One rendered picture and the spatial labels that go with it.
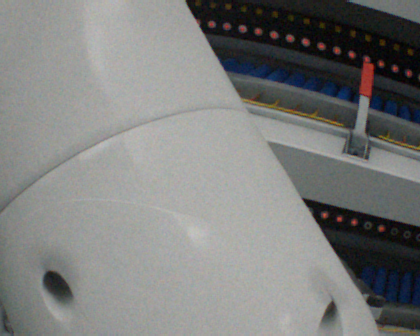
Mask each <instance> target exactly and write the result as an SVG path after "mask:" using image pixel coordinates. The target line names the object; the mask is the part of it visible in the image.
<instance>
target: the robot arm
mask: <svg viewBox="0 0 420 336"><path fill-rule="evenodd" d="M0 299H1V301H2V304H3V306H4V308H5V311H6V314H7V317H8V320H9V322H10V324H11V327H12V329H13V331H14V334H15V336H380V335H379V333H378V330H377V329H378V328H377V326H376V324H377V322H378V319H379V316H380V313H381V311H382V309H383V306H384V303H385V298H384V297H383V296H381V295H378V294H375V293H374V292H373V291H372V290H371V289H370V287H368V285H366V283H365V282H364V281H362V280H361V278H360V279H358V278H356V276H355V274H354V273H353V271H352V270H351V268H349V266H348V265H347V264H346V263H345V262H344V261H343V260H342V259H341V258H339V257H338V256H337V255H336V254H335V252H334V251H333V249H332V248H331V245H330V244H329V243H328V241H327V239H326V238H325V236H324V235H323V233H322V232H321V229H320V227H318V226H317V223H316V221H315V220H314V218H313V215H312V214H311V213H310V211H308V209H307V206H306V205H305V203H304V202H303V201H302V199H301V198H300V195H299V193H298V192H297V190H296V189H295V187H294V186H293V184H292V183H291V180H290V179H289V177H288V176H287V174H286V173H285V171H284V170H283V168H282V166H281V165H280V163H279V162H278V160H277V159H276V156H275V155H274V153H273V152H272V150H271V148H270V147H269V145H268V144H267V142H266V139H265V138H264V136H263V135H262V133H261V132H260V130H259V128H258V127H257V126H256V125H255V124H254V122H253V119H252V118H251V116H250V114H249V112H248V110H247V108H246V107H245V105H244V103H243V102H242V101H241V99H240V97H239V95H238V94H237V92H236V90H235V88H234V86H233V84H232V83H231V81H230V79H229V77H227V75H226V74H225V72H224V70H223V68H222V66H221V64H220V62H219V61H218V59H217V57H216V55H215V54H214V52H213V50H212V48H211V47H210V45H209V43H208V41H207V40H206V38H205V36H204V35H203V33H202V31H201V29H200V28H199V26H198V24H197V21H196V20H195V18H194V17H193V15H192V14H191V11H190V10H189V8H188V6H187V4H186V2H185V1H184V0H0Z"/></svg>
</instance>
